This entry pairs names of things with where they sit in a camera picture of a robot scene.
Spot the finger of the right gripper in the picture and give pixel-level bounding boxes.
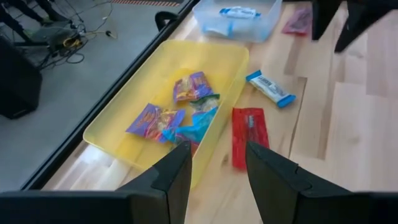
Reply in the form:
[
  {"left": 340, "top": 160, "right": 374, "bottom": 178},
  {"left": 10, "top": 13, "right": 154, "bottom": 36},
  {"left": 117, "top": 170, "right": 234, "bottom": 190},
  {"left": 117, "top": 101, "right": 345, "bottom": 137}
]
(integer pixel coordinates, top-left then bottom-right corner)
[
  {"left": 334, "top": 0, "right": 398, "bottom": 53},
  {"left": 312, "top": 0, "right": 349, "bottom": 41}
]

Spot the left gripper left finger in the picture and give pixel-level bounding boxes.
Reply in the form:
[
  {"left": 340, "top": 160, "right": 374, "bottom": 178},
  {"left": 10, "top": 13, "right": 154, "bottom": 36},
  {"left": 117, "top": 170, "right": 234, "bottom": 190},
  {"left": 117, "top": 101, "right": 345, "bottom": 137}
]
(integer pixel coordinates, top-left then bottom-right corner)
[{"left": 0, "top": 141, "right": 193, "bottom": 224}]

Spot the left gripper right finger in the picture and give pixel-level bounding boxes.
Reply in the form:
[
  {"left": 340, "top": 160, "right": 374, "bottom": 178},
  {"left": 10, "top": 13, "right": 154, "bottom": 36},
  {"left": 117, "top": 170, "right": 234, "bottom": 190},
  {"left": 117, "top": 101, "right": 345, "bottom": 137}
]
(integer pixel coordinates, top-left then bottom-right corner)
[{"left": 245, "top": 141, "right": 398, "bottom": 224}]

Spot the purple candy pack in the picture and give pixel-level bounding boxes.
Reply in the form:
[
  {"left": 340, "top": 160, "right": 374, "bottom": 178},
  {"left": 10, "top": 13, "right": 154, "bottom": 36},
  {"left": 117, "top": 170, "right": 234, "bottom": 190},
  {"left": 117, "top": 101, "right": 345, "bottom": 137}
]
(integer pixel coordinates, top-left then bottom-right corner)
[
  {"left": 125, "top": 103, "right": 187, "bottom": 144},
  {"left": 172, "top": 71, "right": 216, "bottom": 104}
]

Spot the red candy pack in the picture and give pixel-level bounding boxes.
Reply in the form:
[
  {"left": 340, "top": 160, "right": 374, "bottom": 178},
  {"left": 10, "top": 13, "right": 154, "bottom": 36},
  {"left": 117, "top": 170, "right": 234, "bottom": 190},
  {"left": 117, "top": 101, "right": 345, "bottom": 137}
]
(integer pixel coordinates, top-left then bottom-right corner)
[{"left": 231, "top": 107, "right": 271, "bottom": 171}]

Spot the clear plastic bin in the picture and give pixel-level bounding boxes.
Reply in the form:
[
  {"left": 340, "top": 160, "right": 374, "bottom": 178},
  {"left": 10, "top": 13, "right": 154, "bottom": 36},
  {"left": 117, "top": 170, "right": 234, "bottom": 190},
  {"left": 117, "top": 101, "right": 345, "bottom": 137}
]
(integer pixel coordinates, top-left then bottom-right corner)
[{"left": 192, "top": 0, "right": 283, "bottom": 44}]

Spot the yellow plastic bin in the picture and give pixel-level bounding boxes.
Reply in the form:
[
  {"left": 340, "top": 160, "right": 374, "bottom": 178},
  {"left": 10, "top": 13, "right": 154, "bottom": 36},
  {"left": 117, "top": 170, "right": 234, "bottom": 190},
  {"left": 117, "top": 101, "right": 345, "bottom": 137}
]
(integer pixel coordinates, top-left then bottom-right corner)
[{"left": 82, "top": 39, "right": 250, "bottom": 189}]

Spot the black speaker box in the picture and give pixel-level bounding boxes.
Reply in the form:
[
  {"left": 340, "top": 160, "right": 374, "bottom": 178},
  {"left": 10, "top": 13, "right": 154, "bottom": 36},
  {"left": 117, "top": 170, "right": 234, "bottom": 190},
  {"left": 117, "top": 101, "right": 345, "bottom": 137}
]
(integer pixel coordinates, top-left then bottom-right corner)
[{"left": 0, "top": 33, "right": 44, "bottom": 121}]

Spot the dark mat with orange stripes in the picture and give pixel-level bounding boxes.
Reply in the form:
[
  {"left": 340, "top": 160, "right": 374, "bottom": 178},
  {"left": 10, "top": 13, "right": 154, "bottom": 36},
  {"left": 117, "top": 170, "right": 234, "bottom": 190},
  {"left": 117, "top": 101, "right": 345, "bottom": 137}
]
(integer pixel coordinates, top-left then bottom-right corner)
[{"left": 110, "top": 0, "right": 183, "bottom": 8}]

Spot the black aluminium table frame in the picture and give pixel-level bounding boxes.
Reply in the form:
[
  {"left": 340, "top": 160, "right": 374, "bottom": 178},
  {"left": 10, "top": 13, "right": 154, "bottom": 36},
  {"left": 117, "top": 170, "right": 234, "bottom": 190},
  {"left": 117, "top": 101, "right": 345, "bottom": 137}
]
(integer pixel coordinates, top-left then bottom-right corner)
[{"left": 20, "top": 0, "right": 200, "bottom": 191}]

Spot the black frame clamp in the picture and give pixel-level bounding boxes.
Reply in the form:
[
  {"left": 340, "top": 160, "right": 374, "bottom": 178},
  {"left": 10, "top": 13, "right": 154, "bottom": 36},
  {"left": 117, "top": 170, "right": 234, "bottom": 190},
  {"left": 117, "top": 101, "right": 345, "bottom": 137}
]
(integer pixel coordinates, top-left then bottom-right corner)
[{"left": 154, "top": 11, "right": 180, "bottom": 32}]

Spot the tangle of floor cables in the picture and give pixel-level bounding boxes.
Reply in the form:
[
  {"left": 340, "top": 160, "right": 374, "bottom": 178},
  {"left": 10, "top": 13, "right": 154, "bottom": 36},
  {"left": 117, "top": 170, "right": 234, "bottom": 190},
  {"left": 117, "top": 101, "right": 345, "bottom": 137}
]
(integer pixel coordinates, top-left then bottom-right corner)
[{"left": 29, "top": 0, "right": 118, "bottom": 67}]

